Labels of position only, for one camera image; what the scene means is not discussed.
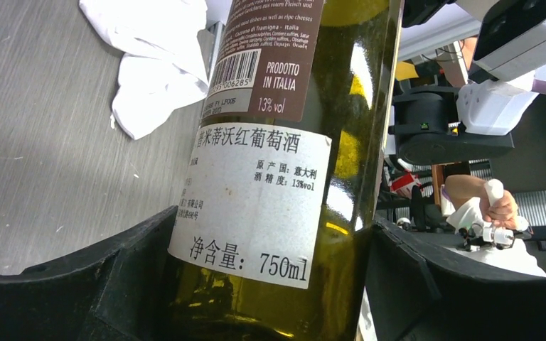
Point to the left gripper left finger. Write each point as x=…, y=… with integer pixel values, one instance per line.
x=106, y=291

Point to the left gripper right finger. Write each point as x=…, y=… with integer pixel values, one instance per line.
x=421, y=291

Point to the dark green wine bottle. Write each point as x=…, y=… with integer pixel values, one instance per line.
x=274, y=224

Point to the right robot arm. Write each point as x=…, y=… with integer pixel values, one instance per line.
x=437, y=125

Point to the person's hand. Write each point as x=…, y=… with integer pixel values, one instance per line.
x=503, y=213

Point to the white cloth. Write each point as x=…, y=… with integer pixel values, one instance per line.
x=162, y=67

